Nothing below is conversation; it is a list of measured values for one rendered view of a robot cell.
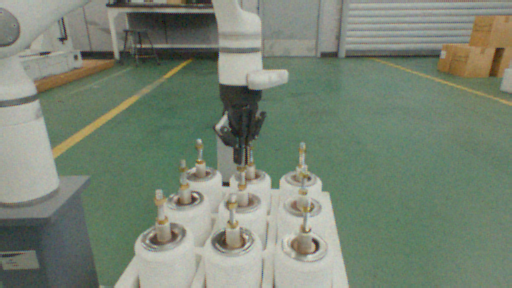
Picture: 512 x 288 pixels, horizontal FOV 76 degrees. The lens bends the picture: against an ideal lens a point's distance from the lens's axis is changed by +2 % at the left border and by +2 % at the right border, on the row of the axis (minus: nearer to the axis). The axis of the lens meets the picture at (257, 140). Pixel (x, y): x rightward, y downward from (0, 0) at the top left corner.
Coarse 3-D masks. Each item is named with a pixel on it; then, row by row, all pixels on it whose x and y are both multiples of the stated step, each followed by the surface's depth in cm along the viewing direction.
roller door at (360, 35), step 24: (360, 0) 498; (384, 0) 499; (408, 0) 500; (432, 0) 501; (456, 0) 501; (480, 0) 502; (504, 0) 503; (360, 24) 511; (384, 24) 512; (408, 24) 512; (432, 24) 513; (456, 24) 513; (360, 48) 523; (384, 48) 524; (408, 48) 525; (432, 48) 525
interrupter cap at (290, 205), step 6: (288, 198) 66; (294, 198) 67; (312, 198) 66; (288, 204) 64; (294, 204) 65; (312, 204) 65; (318, 204) 64; (288, 210) 62; (294, 210) 62; (300, 210) 63; (318, 210) 62; (300, 216) 61; (312, 216) 61
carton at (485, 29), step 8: (480, 16) 342; (488, 16) 332; (496, 16) 322; (504, 16) 323; (480, 24) 343; (488, 24) 332; (496, 24) 325; (504, 24) 325; (472, 32) 354; (480, 32) 343; (488, 32) 332; (496, 32) 328; (504, 32) 328; (472, 40) 354; (480, 40) 343; (488, 40) 332; (496, 40) 330; (504, 40) 331
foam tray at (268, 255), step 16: (224, 192) 84; (272, 192) 83; (272, 208) 76; (272, 224) 71; (272, 240) 66; (336, 240) 66; (272, 256) 61; (336, 256) 61; (128, 272) 57; (272, 272) 57; (336, 272) 57
